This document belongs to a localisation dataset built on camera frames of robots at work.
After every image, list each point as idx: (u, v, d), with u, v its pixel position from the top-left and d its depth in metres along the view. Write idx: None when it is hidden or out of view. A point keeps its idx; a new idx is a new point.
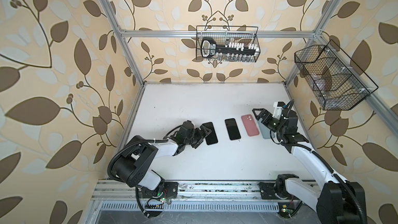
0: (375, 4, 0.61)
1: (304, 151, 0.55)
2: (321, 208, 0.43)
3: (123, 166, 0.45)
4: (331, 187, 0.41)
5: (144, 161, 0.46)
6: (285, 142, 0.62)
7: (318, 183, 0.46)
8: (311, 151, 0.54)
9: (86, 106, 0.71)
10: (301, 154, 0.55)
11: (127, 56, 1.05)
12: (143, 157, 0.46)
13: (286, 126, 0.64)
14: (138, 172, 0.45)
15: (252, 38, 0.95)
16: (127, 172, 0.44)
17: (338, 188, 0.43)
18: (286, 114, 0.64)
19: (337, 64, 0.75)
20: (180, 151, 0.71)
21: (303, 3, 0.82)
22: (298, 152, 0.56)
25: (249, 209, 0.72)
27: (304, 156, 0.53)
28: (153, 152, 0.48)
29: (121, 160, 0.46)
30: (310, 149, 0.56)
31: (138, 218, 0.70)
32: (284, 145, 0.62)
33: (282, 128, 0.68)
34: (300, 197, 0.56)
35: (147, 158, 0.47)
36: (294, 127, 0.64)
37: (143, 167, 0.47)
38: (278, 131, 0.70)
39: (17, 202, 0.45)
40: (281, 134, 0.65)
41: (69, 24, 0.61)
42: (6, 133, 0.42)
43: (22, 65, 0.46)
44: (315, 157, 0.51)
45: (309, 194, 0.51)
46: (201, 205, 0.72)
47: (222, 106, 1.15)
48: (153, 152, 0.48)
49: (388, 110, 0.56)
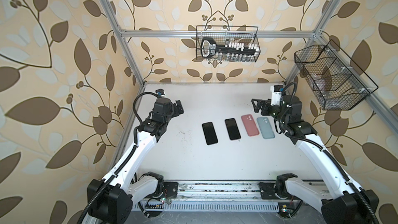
0: (374, 4, 0.61)
1: (314, 148, 0.49)
2: (327, 211, 0.43)
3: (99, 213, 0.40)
4: (347, 200, 0.38)
5: (117, 204, 0.38)
6: (290, 132, 0.55)
7: (327, 186, 0.44)
8: (322, 150, 0.48)
9: (86, 106, 0.71)
10: (309, 151, 0.49)
11: (127, 56, 1.05)
12: (112, 202, 0.37)
13: (289, 114, 0.57)
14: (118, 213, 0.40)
15: (252, 38, 0.95)
16: (108, 216, 0.38)
17: (353, 200, 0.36)
18: (289, 101, 0.56)
19: (337, 64, 0.75)
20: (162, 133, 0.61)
21: (303, 3, 0.82)
22: (303, 148, 0.51)
25: (249, 209, 0.72)
27: (313, 154, 0.48)
28: (119, 194, 0.38)
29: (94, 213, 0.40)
30: (321, 146, 0.49)
31: (138, 218, 0.70)
32: (290, 137, 0.56)
33: (285, 117, 0.60)
34: (303, 198, 0.55)
35: (119, 202, 0.39)
36: (297, 115, 0.57)
37: (121, 209, 0.40)
38: (281, 121, 0.61)
39: (17, 202, 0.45)
40: (285, 124, 0.57)
41: (69, 24, 0.61)
42: (6, 133, 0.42)
43: (22, 65, 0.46)
44: (326, 158, 0.46)
45: (313, 196, 0.51)
46: (201, 205, 0.72)
47: (222, 106, 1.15)
48: (118, 194, 0.38)
49: (388, 110, 0.56)
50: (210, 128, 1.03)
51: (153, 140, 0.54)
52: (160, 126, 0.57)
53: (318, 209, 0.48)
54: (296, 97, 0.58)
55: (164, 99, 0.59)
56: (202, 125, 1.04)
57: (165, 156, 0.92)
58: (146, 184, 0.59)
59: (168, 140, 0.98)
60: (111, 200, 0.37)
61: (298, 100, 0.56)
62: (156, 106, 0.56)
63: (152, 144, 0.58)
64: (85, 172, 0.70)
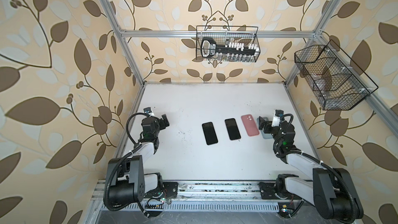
0: (374, 4, 0.61)
1: (297, 155, 0.59)
2: (318, 197, 0.44)
3: (119, 190, 0.42)
4: (320, 172, 0.45)
5: (137, 174, 0.44)
6: (280, 154, 0.67)
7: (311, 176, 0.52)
8: (301, 153, 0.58)
9: (86, 106, 0.71)
10: (296, 160, 0.58)
11: (127, 56, 1.05)
12: (134, 170, 0.44)
13: (283, 139, 0.69)
14: (138, 187, 0.43)
15: (252, 38, 0.95)
16: (127, 194, 0.41)
17: (325, 172, 0.47)
18: (284, 129, 0.67)
19: (337, 64, 0.75)
20: (157, 143, 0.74)
21: (303, 3, 0.82)
22: (292, 160, 0.61)
25: (249, 209, 0.72)
27: (298, 160, 0.57)
28: (139, 159, 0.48)
29: (114, 190, 0.42)
30: (299, 151, 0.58)
31: (138, 218, 0.70)
32: (280, 157, 0.67)
33: (279, 140, 0.72)
34: (299, 192, 0.56)
35: (139, 168, 0.46)
36: (289, 140, 0.68)
37: (140, 179, 0.46)
38: (275, 143, 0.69)
39: (17, 202, 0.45)
40: (277, 146, 0.70)
41: (69, 24, 0.61)
42: (6, 133, 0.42)
43: (22, 65, 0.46)
44: (306, 157, 0.56)
45: (310, 189, 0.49)
46: (201, 205, 0.72)
47: (223, 106, 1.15)
48: (139, 158, 0.47)
49: (388, 110, 0.56)
50: (210, 128, 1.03)
51: (153, 151, 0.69)
52: (154, 141, 0.69)
53: (313, 201, 0.46)
54: (292, 125, 0.69)
55: (151, 117, 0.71)
56: (203, 125, 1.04)
57: (165, 156, 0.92)
58: (147, 178, 0.60)
59: (168, 140, 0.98)
60: (132, 169, 0.44)
61: (293, 128, 0.67)
62: (144, 127, 0.67)
63: (152, 153, 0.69)
64: (86, 172, 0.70)
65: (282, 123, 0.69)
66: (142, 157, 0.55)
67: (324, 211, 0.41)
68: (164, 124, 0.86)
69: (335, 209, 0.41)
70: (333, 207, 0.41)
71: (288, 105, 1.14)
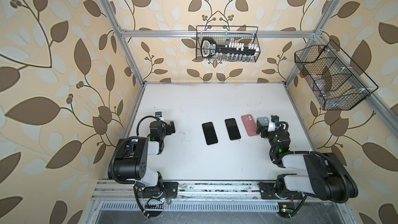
0: (375, 3, 0.61)
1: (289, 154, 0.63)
2: (315, 181, 0.45)
3: (122, 164, 0.45)
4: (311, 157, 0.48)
5: (141, 153, 0.48)
6: (276, 160, 0.69)
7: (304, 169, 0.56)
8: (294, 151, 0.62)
9: (86, 106, 0.71)
10: (292, 162, 0.60)
11: (127, 57, 1.06)
12: (139, 149, 0.48)
13: (279, 145, 0.71)
14: (140, 165, 0.47)
15: (252, 38, 0.95)
16: (130, 170, 0.44)
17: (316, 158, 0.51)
18: (280, 137, 0.69)
19: (337, 64, 0.75)
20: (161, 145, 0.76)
21: (303, 3, 0.82)
22: (288, 163, 0.63)
25: (250, 209, 0.72)
27: (294, 160, 0.59)
28: (144, 141, 0.51)
29: (117, 163, 0.45)
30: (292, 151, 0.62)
31: (138, 219, 0.69)
32: (276, 163, 0.69)
33: (275, 147, 0.74)
34: (300, 187, 0.56)
35: (144, 149, 0.51)
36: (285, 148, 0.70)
37: (143, 157, 0.50)
38: (271, 150, 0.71)
39: (17, 202, 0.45)
40: (273, 153, 0.72)
41: (69, 24, 0.61)
42: (6, 133, 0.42)
43: (22, 65, 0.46)
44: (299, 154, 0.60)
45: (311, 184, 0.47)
46: (201, 205, 0.72)
47: (222, 106, 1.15)
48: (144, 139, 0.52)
49: (388, 110, 0.56)
50: (210, 128, 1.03)
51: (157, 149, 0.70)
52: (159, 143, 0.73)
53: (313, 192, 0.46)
54: (287, 132, 0.70)
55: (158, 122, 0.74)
56: (203, 125, 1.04)
57: (165, 156, 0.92)
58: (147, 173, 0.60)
59: (169, 140, 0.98)
60: (138, 148, 0.48)
61: (288, 135, 0.69)
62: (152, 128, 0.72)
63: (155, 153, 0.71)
64: (85, 172, 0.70)
65: (278, 130, 0.71)
66: (146, 139, 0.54)
67: (322, 193, 0.43)
68: (171, 129, 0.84)
69: (332, 191, 0.42)
70: (331, 189, 0.42)
71: (288, 106, 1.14)
